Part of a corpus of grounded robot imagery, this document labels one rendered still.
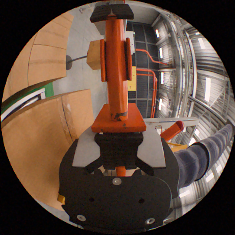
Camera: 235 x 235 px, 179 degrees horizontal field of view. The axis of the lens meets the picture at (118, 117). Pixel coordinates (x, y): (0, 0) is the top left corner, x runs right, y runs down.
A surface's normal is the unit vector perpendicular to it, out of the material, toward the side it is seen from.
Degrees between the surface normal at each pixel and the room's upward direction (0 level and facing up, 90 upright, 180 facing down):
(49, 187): 0
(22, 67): 0
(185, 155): 108
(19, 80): 0
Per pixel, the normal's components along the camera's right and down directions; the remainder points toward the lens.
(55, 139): 1.00, -0.02
